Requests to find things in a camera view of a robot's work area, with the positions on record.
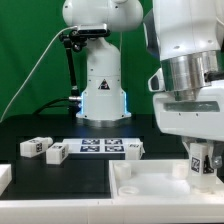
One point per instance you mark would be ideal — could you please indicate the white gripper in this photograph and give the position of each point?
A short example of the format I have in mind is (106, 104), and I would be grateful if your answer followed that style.
(202, 118)

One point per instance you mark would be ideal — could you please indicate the white square tabletop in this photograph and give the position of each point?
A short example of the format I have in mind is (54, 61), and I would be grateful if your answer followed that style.
(162, 179)

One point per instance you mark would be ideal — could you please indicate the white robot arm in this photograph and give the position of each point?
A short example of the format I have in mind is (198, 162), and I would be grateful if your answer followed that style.
(167, 58)

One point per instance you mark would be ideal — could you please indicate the white base tag plate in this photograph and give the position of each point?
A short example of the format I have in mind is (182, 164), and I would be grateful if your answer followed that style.
(97, 145)

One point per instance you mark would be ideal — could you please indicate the white U-shaped obstacle fence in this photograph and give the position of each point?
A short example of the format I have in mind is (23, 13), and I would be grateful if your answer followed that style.
(110, 211)

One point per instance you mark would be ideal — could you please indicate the black camera on stand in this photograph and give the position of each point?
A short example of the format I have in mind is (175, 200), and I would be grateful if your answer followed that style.
(75, 41)

